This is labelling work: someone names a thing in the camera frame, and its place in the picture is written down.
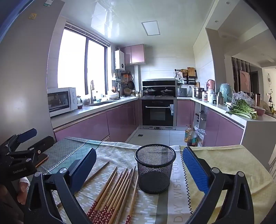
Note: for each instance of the white microwave oven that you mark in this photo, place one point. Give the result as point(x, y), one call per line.
point(72, 99)

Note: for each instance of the steel kitchen faucet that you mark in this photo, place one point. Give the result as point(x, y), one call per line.
point(92, 90)

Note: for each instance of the person's left hand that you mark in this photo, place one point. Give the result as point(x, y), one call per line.
point(23, 187)

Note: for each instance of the black lidded pot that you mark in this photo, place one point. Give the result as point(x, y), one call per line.
point(167, 90)
point(148, 90)

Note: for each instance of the wall clock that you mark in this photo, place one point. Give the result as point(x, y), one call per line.
point(269, 80)

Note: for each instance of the green leafy vegetables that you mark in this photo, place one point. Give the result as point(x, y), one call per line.
point(241, 109)

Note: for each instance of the clear plastic bag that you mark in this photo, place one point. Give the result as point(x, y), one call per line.
point(243, 97)

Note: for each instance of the black built-in oven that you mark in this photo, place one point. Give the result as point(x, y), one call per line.
point(158, 114)

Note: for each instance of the black mesh utensil holder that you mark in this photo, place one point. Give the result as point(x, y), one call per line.
point(154, 178)

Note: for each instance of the white canister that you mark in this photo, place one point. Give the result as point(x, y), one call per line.
point(212, 97)

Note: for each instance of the hanging black pan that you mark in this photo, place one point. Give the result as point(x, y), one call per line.
point(131, 85)

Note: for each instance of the pink bowl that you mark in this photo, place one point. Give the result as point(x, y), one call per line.
point(259, 111)

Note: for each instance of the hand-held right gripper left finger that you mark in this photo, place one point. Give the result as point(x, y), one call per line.
point(83, 170)

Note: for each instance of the yellow fridge sticker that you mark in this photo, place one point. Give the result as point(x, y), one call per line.
point(33, 15)

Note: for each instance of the grey refrigerator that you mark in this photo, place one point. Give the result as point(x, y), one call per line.
point(25, 86)

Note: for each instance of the black range hood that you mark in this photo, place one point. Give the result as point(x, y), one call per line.
point(158, 83)

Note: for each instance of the stainless steel pot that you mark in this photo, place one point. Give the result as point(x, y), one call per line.
point(198, 93)

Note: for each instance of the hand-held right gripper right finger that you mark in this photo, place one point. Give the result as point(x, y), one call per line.
point(195, 170)

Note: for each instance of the white water heater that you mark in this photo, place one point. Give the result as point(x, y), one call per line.
point(119, 60)

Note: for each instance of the silver countertop appliance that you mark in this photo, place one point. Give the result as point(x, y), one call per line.
point(181, 92)

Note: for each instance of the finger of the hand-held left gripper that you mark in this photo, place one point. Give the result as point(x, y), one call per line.
point(43, 142)
point(28, 134)

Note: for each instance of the wooden cutting board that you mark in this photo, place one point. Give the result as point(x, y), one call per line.
point(191, 72)

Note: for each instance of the pink base cabinet run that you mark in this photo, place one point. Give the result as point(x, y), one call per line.
point(120, 122)
point(220, 129)

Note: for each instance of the patterned beige tablecloth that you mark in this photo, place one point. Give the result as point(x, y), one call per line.
point(120, 155)

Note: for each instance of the dark liquid bottle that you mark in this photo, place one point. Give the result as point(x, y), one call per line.
point(193, 141)

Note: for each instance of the pink kettle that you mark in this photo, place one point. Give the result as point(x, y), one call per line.
point(210, 85)

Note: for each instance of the teal countertop appliance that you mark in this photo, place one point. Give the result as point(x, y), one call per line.
point(226, 92)

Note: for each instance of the bunch of wooden chopsticks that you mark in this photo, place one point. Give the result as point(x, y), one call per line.
point(114, 189)

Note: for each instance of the yellow cooking oil bottle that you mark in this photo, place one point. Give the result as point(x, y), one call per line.
point(187, 134)

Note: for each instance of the brown tumbler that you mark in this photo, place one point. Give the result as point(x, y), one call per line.
point(257, 99)

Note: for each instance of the ceiling light panel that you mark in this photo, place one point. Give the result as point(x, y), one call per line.
point(151, 28)

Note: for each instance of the kitchen window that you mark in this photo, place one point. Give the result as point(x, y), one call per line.
point(71, 60)

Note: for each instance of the pink wall picture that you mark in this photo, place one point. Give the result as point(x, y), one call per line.
point(244, 81)

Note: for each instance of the pink wall cabinet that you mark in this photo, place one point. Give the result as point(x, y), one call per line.
point(137, 53)

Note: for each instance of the white bowl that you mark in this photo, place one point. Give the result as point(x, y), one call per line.
point(113, 96)

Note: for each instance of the kitchen sink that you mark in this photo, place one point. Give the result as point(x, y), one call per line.
point(101, 103)

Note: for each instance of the black wall rack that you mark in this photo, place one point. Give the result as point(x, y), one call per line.
point(189, 80)

